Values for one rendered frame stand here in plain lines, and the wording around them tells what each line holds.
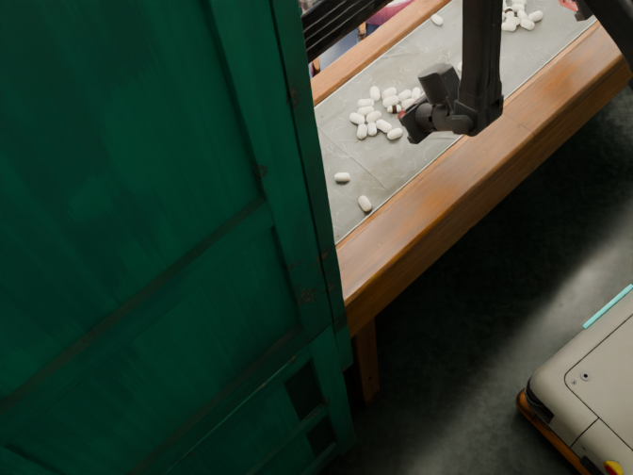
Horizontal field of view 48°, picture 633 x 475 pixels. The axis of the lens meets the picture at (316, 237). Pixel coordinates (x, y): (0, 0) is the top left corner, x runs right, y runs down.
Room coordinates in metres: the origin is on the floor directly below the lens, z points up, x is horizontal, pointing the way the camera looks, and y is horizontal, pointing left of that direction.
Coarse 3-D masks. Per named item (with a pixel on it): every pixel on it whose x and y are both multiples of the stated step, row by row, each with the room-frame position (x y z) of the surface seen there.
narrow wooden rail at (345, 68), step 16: (416, 0) 1.34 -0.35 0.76; (432, 0) 1.33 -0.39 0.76; (448, 0) 1.34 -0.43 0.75; (400, 16) 1.30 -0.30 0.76; (416, 16) 1.29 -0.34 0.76; (384, 32) 1.26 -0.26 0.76; (400, 32) 1.25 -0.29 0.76; (352, 48) 1.23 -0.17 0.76; (368, 48) 1.22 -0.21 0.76; (384, 48) 1.22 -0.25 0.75; (336, 64) 1.19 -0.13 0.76; (352, 64) 1.18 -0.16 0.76; (368, 64) 1.19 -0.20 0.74; (320, 80) 1.15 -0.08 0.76; (336, 80) 1.14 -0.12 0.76; (320, 96) 1.10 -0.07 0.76
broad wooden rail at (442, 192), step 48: (576, 48) 1.09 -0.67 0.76; (528, 96) 0.98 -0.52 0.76; (576, 96) 0.96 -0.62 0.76; (480, 144) 0.88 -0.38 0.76; (528, 144) 0.87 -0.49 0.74; (432, 192) 0.78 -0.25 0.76; (480, 192) 0.79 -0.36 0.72; (384, 240) 0.69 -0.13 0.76; (432, 240) 0.71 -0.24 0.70; (384, 288) 0.63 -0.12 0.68
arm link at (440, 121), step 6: (444, 102) 0.84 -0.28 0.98; (438, 108) 0.85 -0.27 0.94; (444, 108) 0.84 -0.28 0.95; (432, 114) 0.85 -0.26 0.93; (438, 114) 0.84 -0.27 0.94; (444, 114) 0.83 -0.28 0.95; (432, 120) 0.85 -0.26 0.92; (438, 120) 0.83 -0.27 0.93; (444, 120) 0.82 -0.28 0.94; (438, 126) 0.83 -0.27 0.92; (444, 126) 0.82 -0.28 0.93
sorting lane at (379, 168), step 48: (528, 0) 1.29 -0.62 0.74; (432, 48) 1.20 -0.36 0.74; (528, 48) 1.14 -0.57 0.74; (336, 96) 1.11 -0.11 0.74; (336, 144) 0.97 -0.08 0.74; (384, 144) 0.95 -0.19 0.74; (432, 144) 0.92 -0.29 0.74; (336, 192) 0.85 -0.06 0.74; (384, 192) 0.82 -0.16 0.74; (336, 240) 0.73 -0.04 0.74
